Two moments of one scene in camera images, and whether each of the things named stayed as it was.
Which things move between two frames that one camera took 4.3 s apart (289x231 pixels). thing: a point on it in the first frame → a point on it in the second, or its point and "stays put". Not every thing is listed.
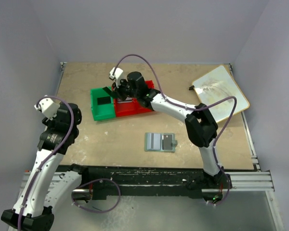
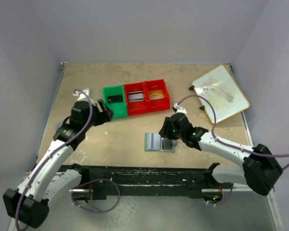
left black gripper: (46, 121) → (102, 111)
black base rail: (108, 181) stays put
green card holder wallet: (160, 142) stays put
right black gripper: (119, 89) → (167, 130)
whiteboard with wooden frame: (216, 85) stays put
